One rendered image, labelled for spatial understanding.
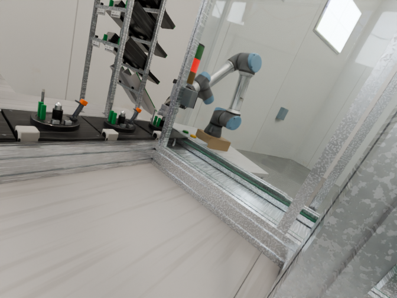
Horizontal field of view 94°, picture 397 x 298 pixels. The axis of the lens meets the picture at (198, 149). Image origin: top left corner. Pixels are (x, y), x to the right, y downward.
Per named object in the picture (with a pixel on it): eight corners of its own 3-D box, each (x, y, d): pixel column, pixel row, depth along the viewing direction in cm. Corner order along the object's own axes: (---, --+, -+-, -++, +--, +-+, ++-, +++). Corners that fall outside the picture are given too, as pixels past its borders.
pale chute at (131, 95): (131, 101, 139) (136, 99, 140) (139, 107, 131) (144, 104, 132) (109, 65, 119) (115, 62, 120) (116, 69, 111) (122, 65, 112)
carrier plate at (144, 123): (162, 125, 123) (162, 122, 122) (187, 141, 111) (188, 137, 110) (130, 123, 104) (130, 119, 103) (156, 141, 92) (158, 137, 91)
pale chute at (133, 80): (143, 109, 132) (148, 105, 133) (152, 115, 123) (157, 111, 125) (121, 71, 112) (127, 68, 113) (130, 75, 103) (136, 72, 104)
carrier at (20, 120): (78, 119, 83) (83, 91, 79) (104, 142, 70) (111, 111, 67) (0, 113, 63) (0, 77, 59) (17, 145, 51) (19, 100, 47)
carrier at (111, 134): (127, 122, 102) (133, 100, 99) (154, 141, 90) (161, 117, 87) (79, 119, 83) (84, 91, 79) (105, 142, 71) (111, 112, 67)
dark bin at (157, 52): (155, 55, 119) (162, 46, 119) (165, 58, 111) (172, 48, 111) (119, 13, 98) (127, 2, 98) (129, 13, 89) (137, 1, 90)
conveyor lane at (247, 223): (158, 137, 126) (162, 123, 123) (274, 215, 84) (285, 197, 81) (119, 137, 103) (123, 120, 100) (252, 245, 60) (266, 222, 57)
